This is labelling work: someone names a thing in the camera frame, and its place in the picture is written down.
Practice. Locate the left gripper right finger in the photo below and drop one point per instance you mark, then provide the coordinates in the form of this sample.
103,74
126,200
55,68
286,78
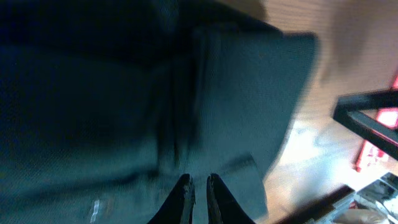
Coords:
222,206

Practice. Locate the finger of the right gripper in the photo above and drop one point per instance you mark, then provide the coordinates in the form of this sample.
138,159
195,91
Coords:
349,113

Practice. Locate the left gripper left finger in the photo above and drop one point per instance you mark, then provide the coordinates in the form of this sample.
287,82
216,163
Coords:
178,206

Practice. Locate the black polo shirt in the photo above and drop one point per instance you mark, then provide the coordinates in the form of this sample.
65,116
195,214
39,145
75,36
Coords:
106,104

